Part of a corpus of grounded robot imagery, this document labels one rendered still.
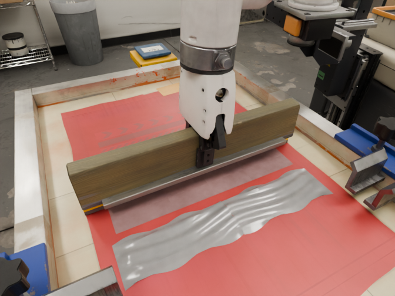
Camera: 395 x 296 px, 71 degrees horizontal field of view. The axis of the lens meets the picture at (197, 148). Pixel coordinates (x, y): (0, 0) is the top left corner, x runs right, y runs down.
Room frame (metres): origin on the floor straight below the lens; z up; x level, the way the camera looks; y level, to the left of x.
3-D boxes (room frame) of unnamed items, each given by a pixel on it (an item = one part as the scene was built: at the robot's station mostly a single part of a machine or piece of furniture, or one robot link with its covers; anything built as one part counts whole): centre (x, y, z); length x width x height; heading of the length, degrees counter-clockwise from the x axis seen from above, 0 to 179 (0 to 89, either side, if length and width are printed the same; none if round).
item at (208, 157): (0.34, -0.02, 1.02); 0.03 x 0.03 x 0.07; 27
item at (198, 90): (0.37, -0.01, 1.12); 0.10 x 0.07 x 0.11; 27
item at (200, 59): (0.37, -0.02, 1.18); 0.09 x 0.07 x 0.03; 27
